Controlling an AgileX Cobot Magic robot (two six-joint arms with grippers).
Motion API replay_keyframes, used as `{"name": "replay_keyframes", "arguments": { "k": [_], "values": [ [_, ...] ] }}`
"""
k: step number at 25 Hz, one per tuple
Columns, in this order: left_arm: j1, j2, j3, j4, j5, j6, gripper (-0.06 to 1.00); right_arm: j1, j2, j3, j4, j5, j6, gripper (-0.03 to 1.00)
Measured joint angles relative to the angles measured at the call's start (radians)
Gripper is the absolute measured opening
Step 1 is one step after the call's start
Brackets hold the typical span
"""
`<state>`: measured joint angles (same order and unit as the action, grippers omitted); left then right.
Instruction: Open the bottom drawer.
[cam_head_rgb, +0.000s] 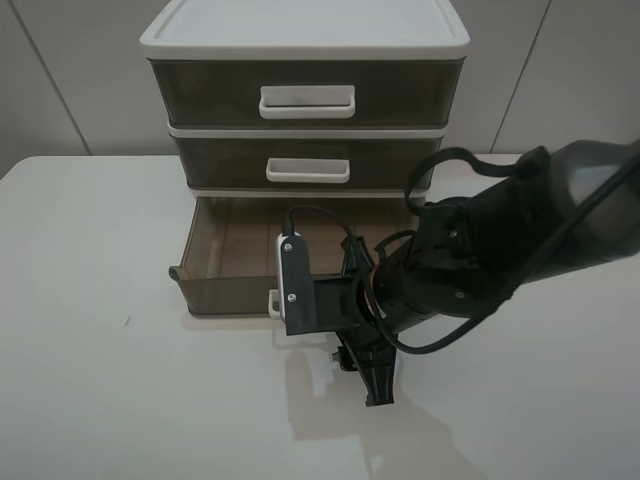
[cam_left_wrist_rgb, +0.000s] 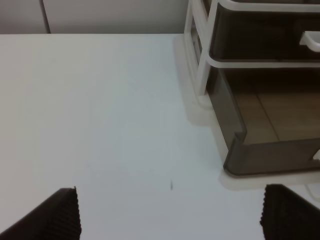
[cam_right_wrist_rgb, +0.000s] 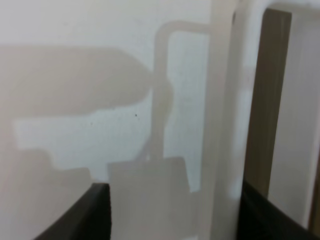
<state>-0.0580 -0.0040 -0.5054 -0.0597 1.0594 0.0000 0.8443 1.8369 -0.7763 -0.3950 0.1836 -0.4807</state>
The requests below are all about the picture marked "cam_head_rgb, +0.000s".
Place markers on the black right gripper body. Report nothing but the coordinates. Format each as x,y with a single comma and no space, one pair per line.
341,308

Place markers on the dark bottom drawer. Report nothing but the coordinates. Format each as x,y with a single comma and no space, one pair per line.
229,261

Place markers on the dark drawer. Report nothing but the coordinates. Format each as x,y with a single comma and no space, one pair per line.
241,163
229,261
387,94

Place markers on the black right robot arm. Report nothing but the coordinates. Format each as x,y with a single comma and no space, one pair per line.
422,289

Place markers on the dark middle drawer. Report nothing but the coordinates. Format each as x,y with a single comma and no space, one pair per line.
241,163

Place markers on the dark top drawer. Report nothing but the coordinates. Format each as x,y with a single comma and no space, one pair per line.
387,94

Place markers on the white drawer cabinet frame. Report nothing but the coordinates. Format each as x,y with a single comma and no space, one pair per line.
305,31

